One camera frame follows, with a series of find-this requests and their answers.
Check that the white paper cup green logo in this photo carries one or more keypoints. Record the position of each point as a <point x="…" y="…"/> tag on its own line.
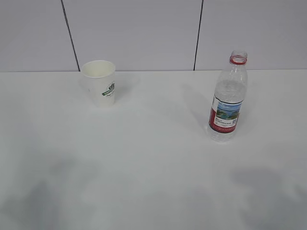
<point x="99" y="82"/>

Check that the clear water bottle red label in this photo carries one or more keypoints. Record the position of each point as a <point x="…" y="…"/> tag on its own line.
<point x="229" y="94"/>

